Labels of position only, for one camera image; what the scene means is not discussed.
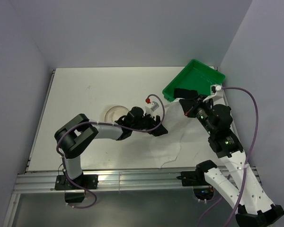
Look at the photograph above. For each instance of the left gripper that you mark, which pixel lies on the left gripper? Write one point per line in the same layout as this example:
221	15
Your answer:
159	130

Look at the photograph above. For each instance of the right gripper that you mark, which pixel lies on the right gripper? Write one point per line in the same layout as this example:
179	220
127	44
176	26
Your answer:
190	105

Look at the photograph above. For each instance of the white bra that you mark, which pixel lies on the white bra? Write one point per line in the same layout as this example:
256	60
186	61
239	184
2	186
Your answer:
166	148

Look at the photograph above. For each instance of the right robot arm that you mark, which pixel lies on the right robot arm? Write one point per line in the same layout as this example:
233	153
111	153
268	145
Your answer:
250	205

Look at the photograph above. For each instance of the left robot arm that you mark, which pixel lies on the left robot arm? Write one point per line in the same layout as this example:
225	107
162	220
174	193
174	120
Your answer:
76	135

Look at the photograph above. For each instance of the green plastic tray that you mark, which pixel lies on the green plastic tray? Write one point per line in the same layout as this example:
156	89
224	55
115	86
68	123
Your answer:
194	76

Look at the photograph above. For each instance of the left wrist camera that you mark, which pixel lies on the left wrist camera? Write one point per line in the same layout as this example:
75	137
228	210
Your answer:
152	106

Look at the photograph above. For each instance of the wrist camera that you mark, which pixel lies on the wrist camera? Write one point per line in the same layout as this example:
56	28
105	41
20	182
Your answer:
216	93
152	106

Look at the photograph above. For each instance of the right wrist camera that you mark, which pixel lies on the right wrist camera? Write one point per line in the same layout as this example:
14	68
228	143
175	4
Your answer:
216	93

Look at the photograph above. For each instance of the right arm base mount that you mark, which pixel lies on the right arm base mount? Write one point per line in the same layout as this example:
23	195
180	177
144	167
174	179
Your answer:
202	189

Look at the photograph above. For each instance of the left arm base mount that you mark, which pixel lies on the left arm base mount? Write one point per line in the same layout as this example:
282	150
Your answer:
87	181

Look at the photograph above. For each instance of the aluminium frame rail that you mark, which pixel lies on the aluminium frame rail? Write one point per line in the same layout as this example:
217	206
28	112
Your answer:
108	180

